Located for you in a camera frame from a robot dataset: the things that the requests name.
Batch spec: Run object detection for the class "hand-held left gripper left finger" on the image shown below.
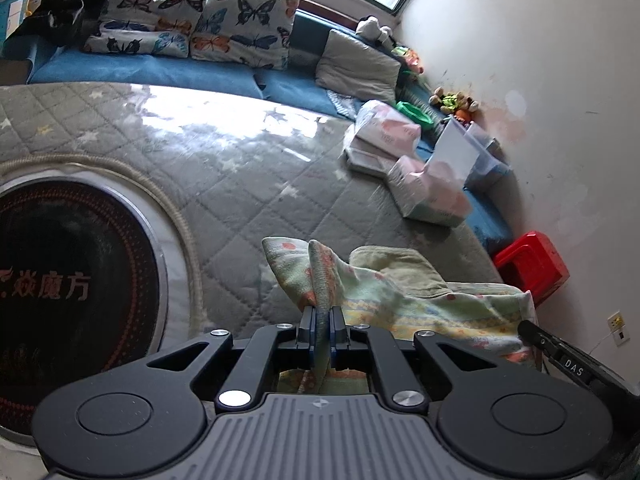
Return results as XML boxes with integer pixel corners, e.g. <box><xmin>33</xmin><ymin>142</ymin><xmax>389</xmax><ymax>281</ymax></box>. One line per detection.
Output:
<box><xmin>147</xmin><ymin>306</ymin><xmax>317</xmax><ymax>409</ymax></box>

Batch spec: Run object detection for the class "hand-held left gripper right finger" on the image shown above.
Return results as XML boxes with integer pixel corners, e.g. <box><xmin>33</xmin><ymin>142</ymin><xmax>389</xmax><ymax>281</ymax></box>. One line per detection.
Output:
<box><xmin>330</xmin><ymin>306</ymin><xmax>496</xmax><ymax>409</ymax></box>

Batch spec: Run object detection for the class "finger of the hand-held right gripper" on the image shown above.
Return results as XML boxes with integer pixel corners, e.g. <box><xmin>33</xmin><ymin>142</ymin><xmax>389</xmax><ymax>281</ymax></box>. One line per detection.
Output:
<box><xmin>517</xmin><ymin>320</ymin><xmax>566</xmax><ymax>361</ymax></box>

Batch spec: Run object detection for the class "pastel patterned pajama top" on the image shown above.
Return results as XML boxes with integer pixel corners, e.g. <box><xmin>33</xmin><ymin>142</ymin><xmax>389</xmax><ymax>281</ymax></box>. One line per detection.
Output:
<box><xmin>262</xmin><ymin>235</ymin><xmax>543</xmax><ymax>396</ymax></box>

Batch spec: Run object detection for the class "red plastic stool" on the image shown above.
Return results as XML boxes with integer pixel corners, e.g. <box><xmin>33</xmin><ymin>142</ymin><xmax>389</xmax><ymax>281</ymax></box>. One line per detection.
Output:
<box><xmin>492</xmin><ymin>231</ymin><xmax>571</xmax><ymax>306</ymax></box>

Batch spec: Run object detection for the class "pink tissue pack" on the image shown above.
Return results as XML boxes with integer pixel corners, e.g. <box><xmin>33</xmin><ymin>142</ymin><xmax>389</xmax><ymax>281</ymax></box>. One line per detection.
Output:
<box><xmin>345</xmin><ymin>100</ymin><xmax>423</xmax><ymax>156</ymax></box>
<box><xmin>387</xmin><ymin>155</ymin><xmax>473</xmax><ymax>226</ymax></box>

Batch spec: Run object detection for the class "white flat device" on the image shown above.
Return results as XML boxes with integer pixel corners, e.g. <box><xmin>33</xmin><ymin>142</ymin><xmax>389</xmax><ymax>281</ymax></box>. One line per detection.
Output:
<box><xmin>346</xmin><ymin>145</ymin><xmax>401</xmax><ymax>179</ymax></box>

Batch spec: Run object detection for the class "clear plastic storage box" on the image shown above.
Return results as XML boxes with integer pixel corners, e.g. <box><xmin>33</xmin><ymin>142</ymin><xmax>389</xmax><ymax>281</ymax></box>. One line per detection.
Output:
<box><xmin>450</xmin><ymin>115</ymin><xmax>511</xmax><ymax>191</ymax></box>

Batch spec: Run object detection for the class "striped cloth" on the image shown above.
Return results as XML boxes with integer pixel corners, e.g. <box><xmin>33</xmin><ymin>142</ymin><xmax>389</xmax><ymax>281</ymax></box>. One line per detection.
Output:
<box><xmin>327</xmin><ymin>90</ymin><xmax>366</xmax><ymax>118</ymax></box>

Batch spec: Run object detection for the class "green bowl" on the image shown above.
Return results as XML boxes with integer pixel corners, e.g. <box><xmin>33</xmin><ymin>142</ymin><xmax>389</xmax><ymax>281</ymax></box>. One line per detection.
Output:
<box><xmin>396</xmin><ymin>101</ymin><xmax>435</xmax><ymax>131</ymax></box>

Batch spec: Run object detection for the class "small plush doll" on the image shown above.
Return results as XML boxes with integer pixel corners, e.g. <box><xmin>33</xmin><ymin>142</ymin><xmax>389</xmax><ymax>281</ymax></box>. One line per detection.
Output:
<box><xmin>430</xmin><ymin>87</ymin><xmax>481</xmax><ymax>121</ymax></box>

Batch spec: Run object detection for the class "black round induction cooktop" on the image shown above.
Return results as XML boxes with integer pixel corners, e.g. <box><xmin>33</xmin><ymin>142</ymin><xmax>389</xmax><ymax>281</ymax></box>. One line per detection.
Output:
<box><xmin>0</xmin><ymin>180</ymin><xmax>168</xmax><ymax>441</ymax></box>

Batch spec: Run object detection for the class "grey pillow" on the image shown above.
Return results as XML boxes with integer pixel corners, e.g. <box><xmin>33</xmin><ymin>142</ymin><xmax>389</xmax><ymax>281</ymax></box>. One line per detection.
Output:
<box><xmin>315</xmin><ymin>29</ymin><xmax>403</xmax><ymax>107</ymax></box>

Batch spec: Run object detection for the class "colourful plush toy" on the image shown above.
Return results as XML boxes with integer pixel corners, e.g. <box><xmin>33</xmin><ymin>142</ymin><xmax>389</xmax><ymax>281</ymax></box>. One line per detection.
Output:
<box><xmin>392</xmin><ymin>45</ymin><xmax>426</xmax><ymax>78</ymax></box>

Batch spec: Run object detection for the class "panda plush toy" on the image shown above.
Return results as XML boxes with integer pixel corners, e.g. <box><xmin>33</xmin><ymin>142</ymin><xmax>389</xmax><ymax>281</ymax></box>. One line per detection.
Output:
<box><xmin>356</xmin><ymin>16</ymin><xmax>397</xmax><ymax>47</ymax></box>

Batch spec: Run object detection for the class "blue sofa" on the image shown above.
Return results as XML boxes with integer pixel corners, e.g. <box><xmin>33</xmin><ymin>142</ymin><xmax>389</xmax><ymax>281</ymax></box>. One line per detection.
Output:
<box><xmin>0</xmin><ymin>0</ymin><xmax>516</xmax><ymax>256</ymax></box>

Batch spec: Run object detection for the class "butterfly print pillow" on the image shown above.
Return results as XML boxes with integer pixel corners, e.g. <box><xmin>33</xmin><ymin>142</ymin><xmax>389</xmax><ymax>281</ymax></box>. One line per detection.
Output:
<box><xmin>189</xmin><ymin>0</ymin><xmax>300</xmax><ymax>72</ymax></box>
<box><xmin>82</xmin><ymin>0</ymin><xmax>206</xmax><ymax>58</ymax></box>

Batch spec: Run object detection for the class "black bag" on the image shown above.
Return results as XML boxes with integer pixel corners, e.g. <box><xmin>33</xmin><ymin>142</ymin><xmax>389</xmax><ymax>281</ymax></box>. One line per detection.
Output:
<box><xmin>2</xmin><ymin>0</ymin><xmax>118</xmax><ymax>48</ymax></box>

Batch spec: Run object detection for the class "light blue cabinet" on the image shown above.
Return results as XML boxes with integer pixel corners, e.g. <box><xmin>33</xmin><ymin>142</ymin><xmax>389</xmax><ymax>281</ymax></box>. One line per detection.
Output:
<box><xmin>0</xmin><ymin>0</ymin><xmax>38</xmax><ymax>43</ymax></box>

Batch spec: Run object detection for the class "white wall socket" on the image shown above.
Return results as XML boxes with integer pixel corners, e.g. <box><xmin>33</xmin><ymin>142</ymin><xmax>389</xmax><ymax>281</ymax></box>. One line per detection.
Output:
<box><xmin>607</xmin><ymin>311</ymin><xmax>630</xmax><ymax>346</ymax></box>

